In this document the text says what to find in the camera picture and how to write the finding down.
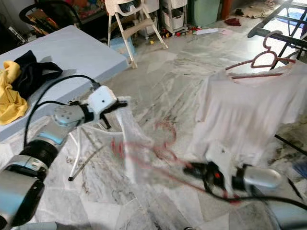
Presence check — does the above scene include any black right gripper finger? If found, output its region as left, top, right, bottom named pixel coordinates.
left=182, top=162, right=209, bottom=180

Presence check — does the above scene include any pink plastic hanger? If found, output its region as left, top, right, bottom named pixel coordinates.
left=110, top=120, right=240, bottom=204

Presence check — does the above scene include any white sheer garment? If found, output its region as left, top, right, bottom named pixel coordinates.
left=115, top=98, right=154, bottom=185

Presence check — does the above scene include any yellow printed t-shirt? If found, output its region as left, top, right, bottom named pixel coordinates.
left=0, top=60, right=28, bottom=125

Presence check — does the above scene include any dusky brown clothes hanger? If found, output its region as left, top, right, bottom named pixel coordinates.
left=225, top=31, right=298, bottom=80

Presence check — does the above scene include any light blue folding table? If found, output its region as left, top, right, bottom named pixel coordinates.
left=0, top=25, right=130, bottom=180

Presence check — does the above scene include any cream white shirt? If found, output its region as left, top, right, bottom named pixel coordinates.
left=187, top=62, right=307, bottom=166

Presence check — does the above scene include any black crumpled garment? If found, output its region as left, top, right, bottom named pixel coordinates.
left=12, top=50, right=64, bottom=100

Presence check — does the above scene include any blue plaid shirt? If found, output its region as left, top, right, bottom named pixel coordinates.
left=293, top=163, right=307, bottom=179

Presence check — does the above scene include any white baby high chair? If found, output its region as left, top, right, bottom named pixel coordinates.
left=105, top=0, right=168, bottom=68

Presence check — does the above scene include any white plastic drawer unit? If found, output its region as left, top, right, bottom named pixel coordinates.
left=159, top=0, right=188, bottom=34

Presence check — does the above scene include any black toy stroller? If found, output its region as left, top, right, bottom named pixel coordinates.
left=19, top=0, right=83, bottom=36

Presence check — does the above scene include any white paper strip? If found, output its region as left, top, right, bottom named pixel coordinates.
left=196, top=28, right=220, bottom=35

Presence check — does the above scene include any black flat television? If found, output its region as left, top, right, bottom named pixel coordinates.
left=0, top=14, right=20, bottom=48

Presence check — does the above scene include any green cabinet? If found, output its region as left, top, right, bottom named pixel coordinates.
left=187, top=0, right=221, bottom=27

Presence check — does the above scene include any red cloth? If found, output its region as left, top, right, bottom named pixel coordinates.
left=224, top=17, right=242, bottom=26

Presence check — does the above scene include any black metal drying rack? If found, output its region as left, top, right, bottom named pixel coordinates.
left=247, top=0, right=307, bottom=156

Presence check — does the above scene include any beige crumpled floor cloth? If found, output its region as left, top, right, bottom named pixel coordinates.
left=242, top=2, right=276, bottom=20

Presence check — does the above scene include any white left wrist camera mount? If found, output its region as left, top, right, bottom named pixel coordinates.
left=87, top=86, right=123, bottom=115

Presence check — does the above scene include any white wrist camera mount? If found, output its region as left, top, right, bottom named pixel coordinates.
left=204, top=144, right=236, bottom=192
left=87, top=86, right=123, bottom=115

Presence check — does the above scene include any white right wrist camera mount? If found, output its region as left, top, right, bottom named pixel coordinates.
left=204, top=144, right=236, bottom=192

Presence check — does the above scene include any brown wooden post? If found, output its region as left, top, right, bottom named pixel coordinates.
left=220, top=0, right=233, bottom=20

